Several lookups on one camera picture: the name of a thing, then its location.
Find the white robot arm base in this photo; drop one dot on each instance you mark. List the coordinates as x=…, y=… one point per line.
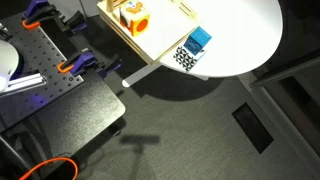
x=9, y=61

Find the black white patterned block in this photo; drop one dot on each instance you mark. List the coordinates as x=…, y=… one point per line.
x=186, y=59

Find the blue block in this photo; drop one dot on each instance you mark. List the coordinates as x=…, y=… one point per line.
x=197, y=40

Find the light wooden tray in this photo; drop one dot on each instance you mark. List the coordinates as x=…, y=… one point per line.
x=171, y=21

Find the white table leg foot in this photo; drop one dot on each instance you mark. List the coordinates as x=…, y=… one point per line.
x=138, y=75

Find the white orange picture cube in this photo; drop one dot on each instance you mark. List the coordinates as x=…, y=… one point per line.
x=134, y=16

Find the purple black clamp lower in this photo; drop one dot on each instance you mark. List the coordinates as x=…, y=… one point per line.
x=81, y=61

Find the purple black clamp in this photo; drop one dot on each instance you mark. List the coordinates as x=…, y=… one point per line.
x=81, y=61
x=39, y=11

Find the black floor vent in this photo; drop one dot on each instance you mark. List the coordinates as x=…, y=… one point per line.
x=253, y=127

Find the black perforated mounting board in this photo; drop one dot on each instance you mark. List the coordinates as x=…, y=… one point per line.
x=40, y=54

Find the purple black clamp upper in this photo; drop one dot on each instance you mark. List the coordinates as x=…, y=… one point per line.
x=39, y=11

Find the silver aluminium rail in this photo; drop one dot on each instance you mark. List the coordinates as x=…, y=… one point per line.
x=23, y=84

